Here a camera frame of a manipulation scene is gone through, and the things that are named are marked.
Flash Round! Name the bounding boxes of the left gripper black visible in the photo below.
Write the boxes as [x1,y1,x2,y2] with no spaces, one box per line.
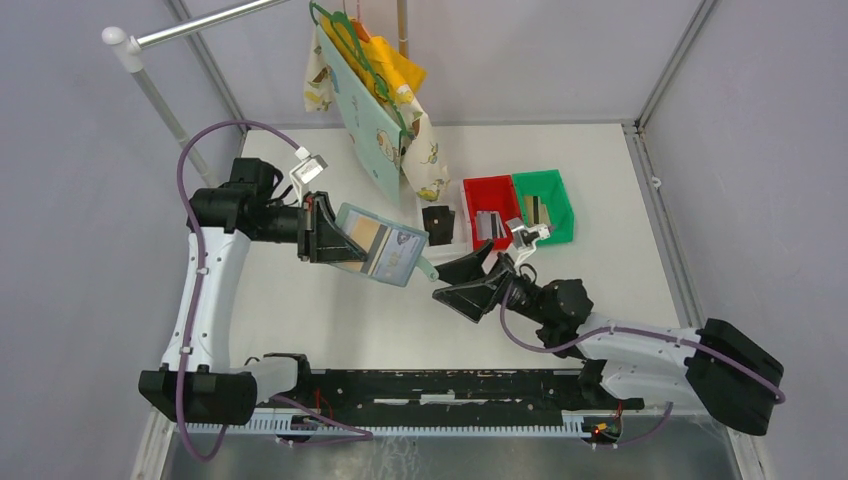
[254,191,369,264]

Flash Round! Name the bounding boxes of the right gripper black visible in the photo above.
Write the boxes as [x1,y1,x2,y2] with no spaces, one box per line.
[428,239,550,325]

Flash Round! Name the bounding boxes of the gold black striped card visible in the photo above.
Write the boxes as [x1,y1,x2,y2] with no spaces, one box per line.
[342,214,391,276]

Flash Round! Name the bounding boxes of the blue white printed card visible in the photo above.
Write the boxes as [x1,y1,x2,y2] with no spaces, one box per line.
[373,228,425,287]

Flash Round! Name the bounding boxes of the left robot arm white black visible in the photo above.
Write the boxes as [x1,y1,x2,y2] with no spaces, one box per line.
[138,158,366,426]

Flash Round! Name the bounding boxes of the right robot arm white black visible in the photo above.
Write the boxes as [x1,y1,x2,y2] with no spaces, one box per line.
[432,241,786,436]

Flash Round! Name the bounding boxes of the white cards in red bin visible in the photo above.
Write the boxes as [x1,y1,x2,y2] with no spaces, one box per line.
[474,210,506,241]

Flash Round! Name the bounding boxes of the beige cards in green bin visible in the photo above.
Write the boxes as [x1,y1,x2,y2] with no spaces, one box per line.
[523,195,551,227]

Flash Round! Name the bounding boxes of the red plastic bin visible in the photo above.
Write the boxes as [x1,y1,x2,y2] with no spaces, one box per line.
[462,175,522,251]

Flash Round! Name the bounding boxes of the mint cartoon print garment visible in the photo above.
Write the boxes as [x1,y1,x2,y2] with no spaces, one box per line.
[317,28,401,206]

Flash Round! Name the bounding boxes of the cream cartoon print garment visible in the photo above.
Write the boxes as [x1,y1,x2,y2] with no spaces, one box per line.
[303,32,451,202]

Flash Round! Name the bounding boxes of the green plastic bin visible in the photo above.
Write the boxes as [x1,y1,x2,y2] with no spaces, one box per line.
[512,169,575,246]

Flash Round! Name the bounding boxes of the yellow garment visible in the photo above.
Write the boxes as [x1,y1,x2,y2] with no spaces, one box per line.
[320,17,427,105]

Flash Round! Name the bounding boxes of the green clothes hanger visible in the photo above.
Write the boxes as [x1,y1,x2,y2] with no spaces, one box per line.
[308,1,419,137]

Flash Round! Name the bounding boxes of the metal clothes rack bar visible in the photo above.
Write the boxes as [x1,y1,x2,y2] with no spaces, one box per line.
[101,0,293,187]

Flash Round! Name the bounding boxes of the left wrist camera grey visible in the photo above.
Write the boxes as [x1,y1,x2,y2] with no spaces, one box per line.
[289,146,328,204]

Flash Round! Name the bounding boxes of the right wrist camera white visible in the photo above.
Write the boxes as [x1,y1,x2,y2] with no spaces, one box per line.
[506,217,551,267]

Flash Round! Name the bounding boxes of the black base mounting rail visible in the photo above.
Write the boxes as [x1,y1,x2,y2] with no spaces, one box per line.
[287,369,644,427]

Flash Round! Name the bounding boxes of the white slotted cable duct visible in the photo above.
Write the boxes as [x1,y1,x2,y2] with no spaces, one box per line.
[185,413,621,439]

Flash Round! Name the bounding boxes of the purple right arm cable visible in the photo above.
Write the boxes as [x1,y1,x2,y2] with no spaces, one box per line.
[499,264,787,449]

